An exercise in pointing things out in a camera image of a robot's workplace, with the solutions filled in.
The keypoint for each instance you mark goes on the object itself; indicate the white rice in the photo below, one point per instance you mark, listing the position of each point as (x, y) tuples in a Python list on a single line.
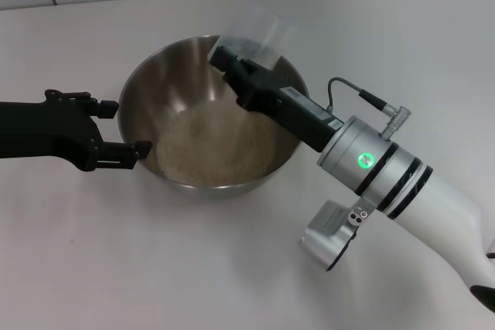
[(201, 148)]

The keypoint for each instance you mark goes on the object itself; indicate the stainless steel bowl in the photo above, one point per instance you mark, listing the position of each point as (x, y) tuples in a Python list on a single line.
[(170, 86)]

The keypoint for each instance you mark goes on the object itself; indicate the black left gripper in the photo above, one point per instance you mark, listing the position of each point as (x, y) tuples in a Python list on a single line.
[(50, 129)]

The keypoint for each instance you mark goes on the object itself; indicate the clear plastic cup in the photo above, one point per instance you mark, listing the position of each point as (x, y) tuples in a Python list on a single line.
[(267, 32)]

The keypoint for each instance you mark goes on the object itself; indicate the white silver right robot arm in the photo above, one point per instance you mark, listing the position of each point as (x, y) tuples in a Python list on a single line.
[(425, 198)]

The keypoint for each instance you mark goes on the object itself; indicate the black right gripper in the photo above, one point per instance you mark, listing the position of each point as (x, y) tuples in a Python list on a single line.
[(286, 107)]

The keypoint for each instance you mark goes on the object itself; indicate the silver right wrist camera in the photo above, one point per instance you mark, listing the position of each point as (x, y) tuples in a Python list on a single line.
[(328, 237)]

